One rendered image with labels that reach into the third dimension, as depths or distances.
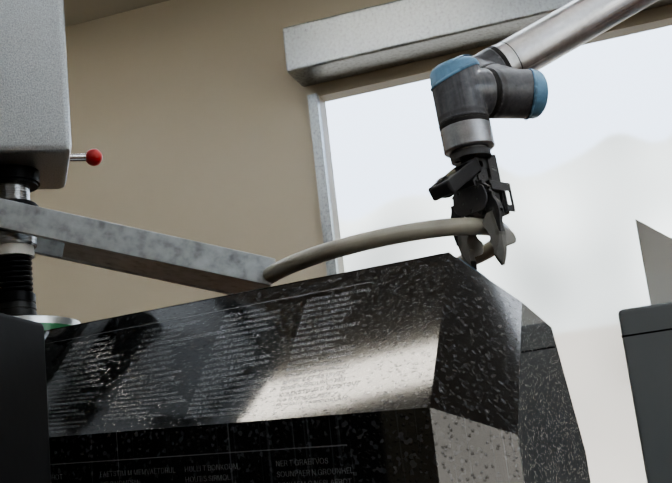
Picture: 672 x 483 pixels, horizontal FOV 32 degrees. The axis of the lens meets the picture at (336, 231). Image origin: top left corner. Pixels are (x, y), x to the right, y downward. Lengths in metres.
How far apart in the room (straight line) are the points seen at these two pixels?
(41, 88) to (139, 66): 5.93
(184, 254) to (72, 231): 0.19
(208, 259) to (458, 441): 0.77
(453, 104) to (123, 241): 0.61
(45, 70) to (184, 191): 5.52
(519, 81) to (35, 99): 0.84
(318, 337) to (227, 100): 6.07
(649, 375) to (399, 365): 1.21
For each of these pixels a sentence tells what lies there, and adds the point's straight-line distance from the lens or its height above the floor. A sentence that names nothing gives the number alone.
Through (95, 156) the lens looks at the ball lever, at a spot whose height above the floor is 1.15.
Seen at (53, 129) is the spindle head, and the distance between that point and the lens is 2.01.
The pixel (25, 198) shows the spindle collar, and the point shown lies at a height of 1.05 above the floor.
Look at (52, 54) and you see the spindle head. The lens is 2.06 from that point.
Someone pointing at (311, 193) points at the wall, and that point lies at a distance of 7.20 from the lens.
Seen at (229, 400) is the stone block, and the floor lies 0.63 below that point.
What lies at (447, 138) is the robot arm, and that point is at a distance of 2.05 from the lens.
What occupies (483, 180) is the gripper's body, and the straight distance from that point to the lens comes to 2.02.
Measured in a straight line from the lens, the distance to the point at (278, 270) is 1.99.
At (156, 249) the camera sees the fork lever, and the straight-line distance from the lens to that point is 2.01.
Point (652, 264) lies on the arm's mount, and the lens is 2.71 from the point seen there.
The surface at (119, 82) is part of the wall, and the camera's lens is 7.99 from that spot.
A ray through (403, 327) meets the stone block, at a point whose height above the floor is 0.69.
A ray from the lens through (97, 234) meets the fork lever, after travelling 2.01.
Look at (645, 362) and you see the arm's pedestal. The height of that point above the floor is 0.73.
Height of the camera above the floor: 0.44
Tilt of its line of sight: 15 degrees up
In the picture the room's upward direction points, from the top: 6 degrees counter-clockwise
